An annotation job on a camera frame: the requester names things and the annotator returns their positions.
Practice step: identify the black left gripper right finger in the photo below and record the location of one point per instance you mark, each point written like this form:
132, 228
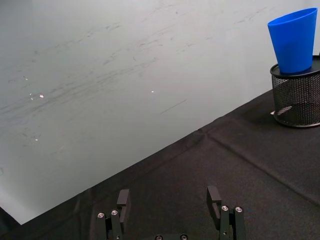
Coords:
225, 220

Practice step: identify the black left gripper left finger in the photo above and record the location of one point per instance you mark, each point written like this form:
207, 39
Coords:
122, 212

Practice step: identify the black table cloth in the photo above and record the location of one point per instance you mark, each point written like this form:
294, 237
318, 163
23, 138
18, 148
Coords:
200, 180

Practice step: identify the black mesh pen holder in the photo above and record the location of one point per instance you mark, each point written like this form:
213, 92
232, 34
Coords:
297, 100

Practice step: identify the blue plastic cup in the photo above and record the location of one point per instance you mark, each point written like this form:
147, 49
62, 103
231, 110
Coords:
294, 42

